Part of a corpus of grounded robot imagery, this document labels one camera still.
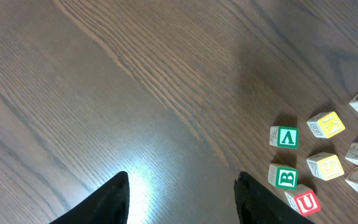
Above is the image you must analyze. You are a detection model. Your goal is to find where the green V letter block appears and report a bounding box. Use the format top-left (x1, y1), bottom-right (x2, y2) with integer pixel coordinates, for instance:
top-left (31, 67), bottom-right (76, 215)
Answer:
top-left (269, 126), bottom-right (299, 149)

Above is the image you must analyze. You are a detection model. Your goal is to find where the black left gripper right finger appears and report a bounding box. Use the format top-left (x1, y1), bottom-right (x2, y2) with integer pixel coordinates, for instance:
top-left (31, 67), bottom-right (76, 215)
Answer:
top-left (234, 171), bottom-right (313, 224)

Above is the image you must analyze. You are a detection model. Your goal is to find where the green B letter block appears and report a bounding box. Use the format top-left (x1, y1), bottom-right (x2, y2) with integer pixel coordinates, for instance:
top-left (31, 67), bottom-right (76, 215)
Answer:
top-left (267, 163), bottom-right (298, 190)

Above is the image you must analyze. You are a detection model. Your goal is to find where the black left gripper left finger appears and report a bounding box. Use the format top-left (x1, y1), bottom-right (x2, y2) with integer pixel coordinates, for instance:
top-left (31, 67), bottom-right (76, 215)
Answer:
top-left (50, 171), bottom-right (130, 224)

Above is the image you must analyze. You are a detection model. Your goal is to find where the yellow K letter block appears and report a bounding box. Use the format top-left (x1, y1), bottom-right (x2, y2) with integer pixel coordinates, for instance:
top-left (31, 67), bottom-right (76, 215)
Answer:
top-left (306, 111), bottom-right (346, 139)

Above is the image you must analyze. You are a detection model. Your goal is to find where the red U block lower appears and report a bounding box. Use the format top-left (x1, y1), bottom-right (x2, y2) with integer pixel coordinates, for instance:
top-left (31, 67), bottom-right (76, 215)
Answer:
top-left (285, 184), bottom-right (321, 217)

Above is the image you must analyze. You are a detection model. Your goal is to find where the yellow S block lower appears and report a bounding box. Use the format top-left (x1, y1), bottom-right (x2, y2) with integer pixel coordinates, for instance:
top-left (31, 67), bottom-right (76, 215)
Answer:
top-left (306, 152), bottom-right (344, 181)

